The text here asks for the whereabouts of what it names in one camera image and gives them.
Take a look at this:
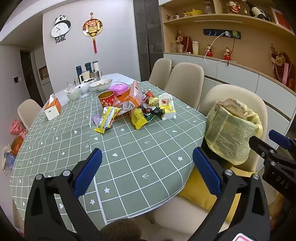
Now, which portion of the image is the yellow green long snack packet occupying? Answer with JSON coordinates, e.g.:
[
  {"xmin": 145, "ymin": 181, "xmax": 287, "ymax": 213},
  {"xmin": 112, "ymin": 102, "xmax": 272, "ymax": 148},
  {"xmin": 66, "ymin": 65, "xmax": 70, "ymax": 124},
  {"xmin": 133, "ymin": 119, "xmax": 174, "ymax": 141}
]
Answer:
[{"xmin": 94, "ymin": 107, "xmax": 122, "ymax": 134}]

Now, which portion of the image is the red faced figurine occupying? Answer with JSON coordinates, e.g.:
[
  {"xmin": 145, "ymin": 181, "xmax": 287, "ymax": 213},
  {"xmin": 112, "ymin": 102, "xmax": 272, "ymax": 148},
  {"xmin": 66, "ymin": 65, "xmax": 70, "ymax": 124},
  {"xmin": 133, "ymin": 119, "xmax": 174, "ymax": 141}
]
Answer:
[{"xmin": 229, "ymin": 1, "xmax": 241, "ymax": 13}]

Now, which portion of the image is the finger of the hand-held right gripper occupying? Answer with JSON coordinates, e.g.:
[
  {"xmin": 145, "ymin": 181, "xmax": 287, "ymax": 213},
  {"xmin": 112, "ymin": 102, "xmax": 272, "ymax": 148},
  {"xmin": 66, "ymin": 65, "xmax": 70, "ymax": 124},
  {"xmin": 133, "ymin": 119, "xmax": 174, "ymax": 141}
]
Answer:
[
  {"xmin": 249, "ymin": 136, "xmax": 280, "ymax": 163},
  {"xmin": 269, "ymin": 130, "xmax": 296, "ymax": 151}
]

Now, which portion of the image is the dark door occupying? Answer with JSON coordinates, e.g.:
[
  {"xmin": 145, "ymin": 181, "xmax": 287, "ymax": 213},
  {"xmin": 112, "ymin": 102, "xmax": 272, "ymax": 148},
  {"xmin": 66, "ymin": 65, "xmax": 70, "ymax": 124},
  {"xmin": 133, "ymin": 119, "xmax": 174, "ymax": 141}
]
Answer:
[{"xmin": 20, "ymin": 50, "xmax": 44, "ymax": 105}]

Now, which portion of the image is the pink paper bag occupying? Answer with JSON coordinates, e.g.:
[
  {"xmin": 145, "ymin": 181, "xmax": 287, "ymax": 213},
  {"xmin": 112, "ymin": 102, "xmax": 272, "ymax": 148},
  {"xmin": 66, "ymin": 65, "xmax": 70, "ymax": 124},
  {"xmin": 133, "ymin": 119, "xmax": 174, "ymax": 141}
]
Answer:
[{"xmin": 10, "ymin": 119, "xmax": 28, "ymax": 139}]

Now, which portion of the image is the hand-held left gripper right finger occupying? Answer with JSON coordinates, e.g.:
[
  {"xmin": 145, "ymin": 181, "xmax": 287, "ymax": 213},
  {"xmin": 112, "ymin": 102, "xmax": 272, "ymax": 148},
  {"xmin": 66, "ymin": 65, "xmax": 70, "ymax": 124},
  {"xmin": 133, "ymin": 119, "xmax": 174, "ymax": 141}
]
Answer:
[{"xmin": 188, "ymin": 147, "xmax": 271, "ymax": 241}]

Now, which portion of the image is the large white patterned bowl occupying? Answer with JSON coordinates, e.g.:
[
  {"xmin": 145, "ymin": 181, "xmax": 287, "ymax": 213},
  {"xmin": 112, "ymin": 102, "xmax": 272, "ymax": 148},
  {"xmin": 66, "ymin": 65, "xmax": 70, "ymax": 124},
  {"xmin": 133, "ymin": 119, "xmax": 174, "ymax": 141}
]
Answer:
[{"xmin": 89, "ymin": 79, "xmax": 113, "ymax": 93}]

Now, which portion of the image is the white patterned snack packet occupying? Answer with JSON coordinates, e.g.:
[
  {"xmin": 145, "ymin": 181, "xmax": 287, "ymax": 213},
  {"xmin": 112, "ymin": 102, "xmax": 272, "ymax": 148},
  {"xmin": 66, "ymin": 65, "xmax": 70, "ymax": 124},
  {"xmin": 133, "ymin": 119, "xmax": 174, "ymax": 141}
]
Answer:
[{"xmin": 113, "ymin": 102, "xmax": 136, "ymax": 116}]

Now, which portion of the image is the yellow snack packet black print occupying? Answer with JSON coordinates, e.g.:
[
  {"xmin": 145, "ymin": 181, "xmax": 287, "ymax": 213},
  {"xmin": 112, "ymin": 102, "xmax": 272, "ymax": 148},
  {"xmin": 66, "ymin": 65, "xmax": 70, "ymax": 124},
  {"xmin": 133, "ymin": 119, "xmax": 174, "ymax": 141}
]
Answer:
[{"xmin": 131, "ymin": 108, "xmax": 148, "ymax": 130}]

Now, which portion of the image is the small pale green bowl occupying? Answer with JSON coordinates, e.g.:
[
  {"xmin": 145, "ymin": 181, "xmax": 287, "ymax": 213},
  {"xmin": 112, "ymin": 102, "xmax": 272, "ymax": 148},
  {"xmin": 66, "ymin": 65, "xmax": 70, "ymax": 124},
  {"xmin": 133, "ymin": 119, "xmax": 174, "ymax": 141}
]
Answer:
[{"xmin": 66, "ymin": 88, "xmax": 82, "ymax": 101}]

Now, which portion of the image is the black cable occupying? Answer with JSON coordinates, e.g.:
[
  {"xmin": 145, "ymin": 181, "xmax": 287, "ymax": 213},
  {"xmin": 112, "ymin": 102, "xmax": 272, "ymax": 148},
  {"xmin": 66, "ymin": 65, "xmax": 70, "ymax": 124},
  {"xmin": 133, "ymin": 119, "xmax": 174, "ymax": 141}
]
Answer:
[{"xmin": 227, "ymin": 38, "xmax": 235, "ymax": 66}]

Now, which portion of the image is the dried flower bouquet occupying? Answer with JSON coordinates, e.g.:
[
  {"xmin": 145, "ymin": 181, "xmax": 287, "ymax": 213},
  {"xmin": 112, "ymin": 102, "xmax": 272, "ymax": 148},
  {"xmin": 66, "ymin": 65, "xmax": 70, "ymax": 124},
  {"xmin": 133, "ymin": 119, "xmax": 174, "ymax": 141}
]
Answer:
[{"xmin": 269, "ymin": 44, "xmax": 296, "ymax": 88}]

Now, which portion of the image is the wooden wall shelf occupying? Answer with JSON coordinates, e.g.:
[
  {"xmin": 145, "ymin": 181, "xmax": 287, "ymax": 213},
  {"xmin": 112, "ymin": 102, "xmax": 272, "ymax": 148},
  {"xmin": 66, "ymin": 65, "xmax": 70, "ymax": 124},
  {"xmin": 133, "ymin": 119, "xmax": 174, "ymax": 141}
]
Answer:
[{"xmin": 159, "ymin": 0, "xmax": 296, "ymax": 96}]

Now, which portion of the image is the white charging cable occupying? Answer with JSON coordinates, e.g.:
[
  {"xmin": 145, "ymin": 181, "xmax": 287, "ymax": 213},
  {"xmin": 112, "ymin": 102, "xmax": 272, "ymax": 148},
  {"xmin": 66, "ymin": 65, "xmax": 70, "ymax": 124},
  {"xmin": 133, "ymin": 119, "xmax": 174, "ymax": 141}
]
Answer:
[{"xmin": 204, "ymin": 32, "xmax": 236, "ymax": 65}]

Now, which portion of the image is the bin with yellow bag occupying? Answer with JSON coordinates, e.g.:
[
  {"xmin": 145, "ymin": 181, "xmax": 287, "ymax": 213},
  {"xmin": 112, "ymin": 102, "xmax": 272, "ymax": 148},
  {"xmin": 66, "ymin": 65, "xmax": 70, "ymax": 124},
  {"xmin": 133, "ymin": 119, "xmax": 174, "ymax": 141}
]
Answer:
[{"xmin": 205, "ymin": 98, "xmax": 263, "ymax": 166}]

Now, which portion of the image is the panda wall clock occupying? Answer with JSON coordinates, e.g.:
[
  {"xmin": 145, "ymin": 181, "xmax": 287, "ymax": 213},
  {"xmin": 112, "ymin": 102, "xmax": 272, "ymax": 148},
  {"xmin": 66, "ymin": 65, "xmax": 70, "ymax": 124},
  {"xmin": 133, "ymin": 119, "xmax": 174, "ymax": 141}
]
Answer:
[{"xmin": 51, "ymin": 15, "xmax": 71, "ymax": 44}]

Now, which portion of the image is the person's left forearm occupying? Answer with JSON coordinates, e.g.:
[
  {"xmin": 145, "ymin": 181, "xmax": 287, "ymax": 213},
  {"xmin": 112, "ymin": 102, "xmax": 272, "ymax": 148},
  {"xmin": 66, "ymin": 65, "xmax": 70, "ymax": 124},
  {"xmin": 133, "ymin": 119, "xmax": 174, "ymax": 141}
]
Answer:
[{"xmin": 99, "ymin": 219, "xmax": 142, "ymax": 241}]

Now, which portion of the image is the red paper cup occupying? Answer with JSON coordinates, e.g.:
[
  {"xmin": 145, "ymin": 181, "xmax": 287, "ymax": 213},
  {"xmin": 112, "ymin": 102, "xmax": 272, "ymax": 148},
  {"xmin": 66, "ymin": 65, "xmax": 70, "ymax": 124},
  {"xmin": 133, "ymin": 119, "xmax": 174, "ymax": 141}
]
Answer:
[{"xmin": 98, "ymin": 91, "xmax": 115, "ymax": 108}]

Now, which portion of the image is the white base cabinet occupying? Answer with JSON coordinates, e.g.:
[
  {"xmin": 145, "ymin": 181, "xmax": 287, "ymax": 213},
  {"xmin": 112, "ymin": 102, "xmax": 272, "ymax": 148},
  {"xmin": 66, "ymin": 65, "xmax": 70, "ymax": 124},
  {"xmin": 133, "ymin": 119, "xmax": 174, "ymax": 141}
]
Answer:
[{"xmin": 163, "ymin": 53, "xmax": 296, "ymax": 149}]

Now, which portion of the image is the red round knot ornament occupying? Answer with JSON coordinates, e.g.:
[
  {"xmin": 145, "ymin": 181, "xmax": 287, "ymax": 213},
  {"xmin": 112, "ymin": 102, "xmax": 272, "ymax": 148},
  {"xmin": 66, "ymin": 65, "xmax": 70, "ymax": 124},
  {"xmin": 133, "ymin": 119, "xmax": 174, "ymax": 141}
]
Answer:
[{"xmin": 83, "ymin": 13, "xmax": 103, "ymax": 54}]

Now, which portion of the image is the white bowl with dark food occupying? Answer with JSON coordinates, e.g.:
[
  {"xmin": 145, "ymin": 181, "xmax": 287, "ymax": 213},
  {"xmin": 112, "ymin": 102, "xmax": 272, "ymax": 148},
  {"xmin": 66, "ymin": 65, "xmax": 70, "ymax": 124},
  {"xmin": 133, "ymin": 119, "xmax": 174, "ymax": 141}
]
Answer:
[{"xmin": 77, "ymin": 78, "xmax": 96, "ymax": 93}]

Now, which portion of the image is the large beige chair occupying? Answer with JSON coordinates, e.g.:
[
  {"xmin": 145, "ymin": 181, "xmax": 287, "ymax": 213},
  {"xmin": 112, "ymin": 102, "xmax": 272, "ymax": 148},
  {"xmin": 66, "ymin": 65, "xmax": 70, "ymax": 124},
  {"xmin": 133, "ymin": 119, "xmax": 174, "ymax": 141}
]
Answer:
[{"xmin": 153, "ymin": 84, "xmax": 269, "ymax": 237}]

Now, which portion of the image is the red gift box with flowers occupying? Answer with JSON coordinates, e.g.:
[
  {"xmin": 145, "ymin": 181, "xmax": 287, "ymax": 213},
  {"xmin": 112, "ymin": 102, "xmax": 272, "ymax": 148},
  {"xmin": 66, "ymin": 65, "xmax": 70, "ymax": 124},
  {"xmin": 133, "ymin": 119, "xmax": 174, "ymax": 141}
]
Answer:
[{"xmin": 176, "ymin": 30, "xmax": 192, "ymax": 53}]

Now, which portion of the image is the white yellow plastic container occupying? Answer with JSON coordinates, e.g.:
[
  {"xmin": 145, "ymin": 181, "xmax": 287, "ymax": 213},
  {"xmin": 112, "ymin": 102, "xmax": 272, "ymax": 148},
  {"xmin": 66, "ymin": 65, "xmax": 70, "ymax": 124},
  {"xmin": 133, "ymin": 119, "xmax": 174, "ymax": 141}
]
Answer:
[{"xmin": 158, "ymin": 93, "xmax": 176, "ymax": 120}]

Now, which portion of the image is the orange cardboard box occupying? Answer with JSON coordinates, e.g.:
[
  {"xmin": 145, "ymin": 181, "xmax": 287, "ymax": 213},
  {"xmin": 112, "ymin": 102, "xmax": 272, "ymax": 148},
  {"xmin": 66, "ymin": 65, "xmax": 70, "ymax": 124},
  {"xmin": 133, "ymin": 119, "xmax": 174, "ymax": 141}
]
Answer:
[{"xmin": 10, "ymin": 136, "xmax": 25, "ymax": 156}]

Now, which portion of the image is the black power strip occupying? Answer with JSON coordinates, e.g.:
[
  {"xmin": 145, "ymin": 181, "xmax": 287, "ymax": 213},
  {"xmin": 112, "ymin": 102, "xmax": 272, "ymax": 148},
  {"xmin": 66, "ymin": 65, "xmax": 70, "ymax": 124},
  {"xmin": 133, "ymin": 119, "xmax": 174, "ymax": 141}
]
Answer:
[{"xmin": 203, "ymin": 29, "xmax": 241, "ymax": 39}]

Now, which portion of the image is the red picture frame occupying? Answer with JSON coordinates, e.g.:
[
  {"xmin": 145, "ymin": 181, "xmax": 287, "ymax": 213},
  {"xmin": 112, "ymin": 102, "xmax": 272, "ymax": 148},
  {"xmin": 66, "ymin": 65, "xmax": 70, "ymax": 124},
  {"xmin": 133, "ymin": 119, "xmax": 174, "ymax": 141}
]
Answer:
[{"xmin": 270, "ymin": 7, "xmax": 293, "ymax": 32}]

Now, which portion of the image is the brown crumpled bag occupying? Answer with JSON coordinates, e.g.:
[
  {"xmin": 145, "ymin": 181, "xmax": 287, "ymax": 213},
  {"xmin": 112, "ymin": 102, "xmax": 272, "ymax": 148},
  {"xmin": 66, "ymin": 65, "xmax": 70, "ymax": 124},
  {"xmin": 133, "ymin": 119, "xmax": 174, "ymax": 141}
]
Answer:
[{"xmin": 215, "ymin": 98, "xmax": 249, "ymax": 119}]

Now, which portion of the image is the black green snack packet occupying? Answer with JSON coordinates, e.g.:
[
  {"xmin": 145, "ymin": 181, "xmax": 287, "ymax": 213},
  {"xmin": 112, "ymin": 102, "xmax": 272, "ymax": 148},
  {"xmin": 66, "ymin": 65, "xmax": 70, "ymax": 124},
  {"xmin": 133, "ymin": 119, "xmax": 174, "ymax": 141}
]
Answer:
[{"xmin": 142, "ymin": 105, "xmax": 166, "ymax": 122}]

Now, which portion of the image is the green checked tablecloth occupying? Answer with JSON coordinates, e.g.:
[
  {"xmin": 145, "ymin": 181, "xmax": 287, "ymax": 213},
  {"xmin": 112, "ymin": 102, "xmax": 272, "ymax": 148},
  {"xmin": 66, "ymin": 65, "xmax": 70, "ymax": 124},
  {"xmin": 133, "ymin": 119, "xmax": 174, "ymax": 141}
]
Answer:
[{"xmin": 10, "ymin": 81, "xmax": 208, "ymax": 233}]

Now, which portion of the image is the yellow cushion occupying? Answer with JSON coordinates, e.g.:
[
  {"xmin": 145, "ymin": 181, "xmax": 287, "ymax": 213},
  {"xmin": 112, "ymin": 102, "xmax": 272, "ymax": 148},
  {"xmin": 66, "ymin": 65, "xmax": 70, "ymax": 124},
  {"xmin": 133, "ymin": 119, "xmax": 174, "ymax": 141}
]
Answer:
[{"xmin": 178, "ymin": 166, "xmax": 255, "ymax": 223}]

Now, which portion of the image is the pink plastic box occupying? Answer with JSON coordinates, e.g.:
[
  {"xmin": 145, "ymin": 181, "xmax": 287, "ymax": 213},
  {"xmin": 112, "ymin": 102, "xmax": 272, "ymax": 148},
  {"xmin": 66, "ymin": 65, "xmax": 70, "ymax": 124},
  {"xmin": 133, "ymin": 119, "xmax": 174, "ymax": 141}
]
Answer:
[{"xmin": 108, "ymin": 83, "xmax": 129, "ymax": 99}]

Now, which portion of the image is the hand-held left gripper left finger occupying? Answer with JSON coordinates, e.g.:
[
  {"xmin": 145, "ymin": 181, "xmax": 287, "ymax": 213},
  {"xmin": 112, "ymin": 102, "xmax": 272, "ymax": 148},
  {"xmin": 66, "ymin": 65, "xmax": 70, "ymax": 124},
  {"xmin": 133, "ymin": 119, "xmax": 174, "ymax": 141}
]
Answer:
[{"xmin": 24, "ymin": 148, "xmax": 103, "ymax": 241}]

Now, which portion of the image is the orange snack bag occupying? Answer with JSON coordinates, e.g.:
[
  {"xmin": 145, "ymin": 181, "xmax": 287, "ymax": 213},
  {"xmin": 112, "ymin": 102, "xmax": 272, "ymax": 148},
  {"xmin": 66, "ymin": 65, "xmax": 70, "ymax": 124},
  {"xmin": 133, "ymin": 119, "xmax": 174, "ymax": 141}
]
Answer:
[{"xmin": 113, "ymin": 81, "xmax": 142, "ymax": 112}]

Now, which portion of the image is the orange white tissue box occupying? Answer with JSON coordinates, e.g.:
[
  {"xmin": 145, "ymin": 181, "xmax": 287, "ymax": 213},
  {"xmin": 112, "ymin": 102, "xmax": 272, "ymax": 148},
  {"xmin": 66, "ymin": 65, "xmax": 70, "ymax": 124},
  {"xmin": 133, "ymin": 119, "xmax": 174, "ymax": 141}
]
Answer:
[{"xmin": 44, "ymin": 94, "xmax": 62, "ymax": 120}]

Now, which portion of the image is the panda plush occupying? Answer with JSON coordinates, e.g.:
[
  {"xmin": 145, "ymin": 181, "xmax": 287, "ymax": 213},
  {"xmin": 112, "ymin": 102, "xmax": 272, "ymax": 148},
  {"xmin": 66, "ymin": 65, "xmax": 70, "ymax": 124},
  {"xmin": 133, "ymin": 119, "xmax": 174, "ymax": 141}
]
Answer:
[{"xmin": 243, "ymin": 0, "xmax": 272, "ymax": 20}]

